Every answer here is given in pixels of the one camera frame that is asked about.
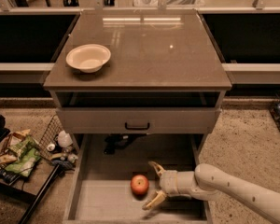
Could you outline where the open lower drawer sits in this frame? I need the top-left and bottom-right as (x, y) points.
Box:
(63, 134), (213, 224)

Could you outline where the green snack bag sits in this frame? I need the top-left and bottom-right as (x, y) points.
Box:
(5, 135), (41, 177)

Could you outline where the white bowl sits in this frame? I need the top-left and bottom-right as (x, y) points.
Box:
(66, 44), (111, 73)

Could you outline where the wire basket left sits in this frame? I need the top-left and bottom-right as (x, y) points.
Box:
(39, 116), (77, 170)

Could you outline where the brown snack bag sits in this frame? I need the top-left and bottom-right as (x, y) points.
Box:
(0, 130), (30, 164)

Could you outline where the red apple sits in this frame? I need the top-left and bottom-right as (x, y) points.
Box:
(130, 175), (149, 195)

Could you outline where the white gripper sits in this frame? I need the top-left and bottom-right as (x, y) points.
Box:
(142, 161), (197, 210)

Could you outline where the grey drawer cabinet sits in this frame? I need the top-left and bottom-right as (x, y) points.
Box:
(42, 8), (233, 161)

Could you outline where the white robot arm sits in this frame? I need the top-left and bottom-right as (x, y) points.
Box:
(142, 161), (280, 224)

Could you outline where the white bottle in basket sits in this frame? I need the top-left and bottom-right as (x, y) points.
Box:
(57, 130), (73, 147)

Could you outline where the upper drawer with black handle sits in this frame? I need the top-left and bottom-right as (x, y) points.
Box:
(56, 107), (220, 133)

